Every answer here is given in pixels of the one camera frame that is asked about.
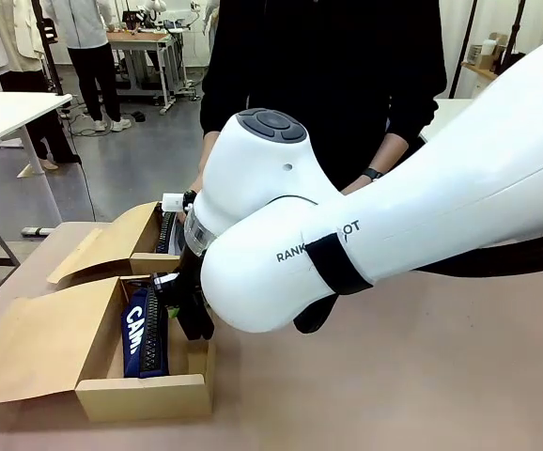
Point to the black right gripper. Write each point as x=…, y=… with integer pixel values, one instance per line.
x=189, y=277

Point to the navy blue pencil case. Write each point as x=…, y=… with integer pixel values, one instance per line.
x=133, y=338

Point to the brown cardboard box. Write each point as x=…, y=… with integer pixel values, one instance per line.
x=41, y=347
x=107, y=244

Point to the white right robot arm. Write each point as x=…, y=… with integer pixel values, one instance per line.
x=393, y=206

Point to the person left forearm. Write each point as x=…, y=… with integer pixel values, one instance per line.
x=391, y=152

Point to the person right forearm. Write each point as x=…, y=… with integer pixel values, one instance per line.
x=208, y=160

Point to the small cardboard box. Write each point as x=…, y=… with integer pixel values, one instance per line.
x=494, y=51

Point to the black box on shelf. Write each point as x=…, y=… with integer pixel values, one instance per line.
x=511, y=63

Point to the person right hand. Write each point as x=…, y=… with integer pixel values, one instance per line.
x=197, y=184

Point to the person left hand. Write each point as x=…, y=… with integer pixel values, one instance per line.
x=353, y=188

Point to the black wristwatch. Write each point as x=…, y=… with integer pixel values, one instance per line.
x=373, y=175

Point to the grey background workbench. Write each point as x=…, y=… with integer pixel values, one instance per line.
x=149, y=61

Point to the white side table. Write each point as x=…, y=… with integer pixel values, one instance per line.
x=8, y=117

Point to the bystander in black trousers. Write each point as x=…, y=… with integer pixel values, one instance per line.
x=88, y=56

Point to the person torso black sweater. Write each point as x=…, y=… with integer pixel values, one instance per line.
x=328, y=66

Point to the black tripod pole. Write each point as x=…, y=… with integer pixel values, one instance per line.
x=48, y=47

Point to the bystander in white coat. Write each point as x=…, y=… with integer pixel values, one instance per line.
x=13, y=42

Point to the wooden shelf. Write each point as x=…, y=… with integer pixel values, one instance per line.
x=480, y=75

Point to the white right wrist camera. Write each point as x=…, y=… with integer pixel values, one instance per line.
x=173, y=202

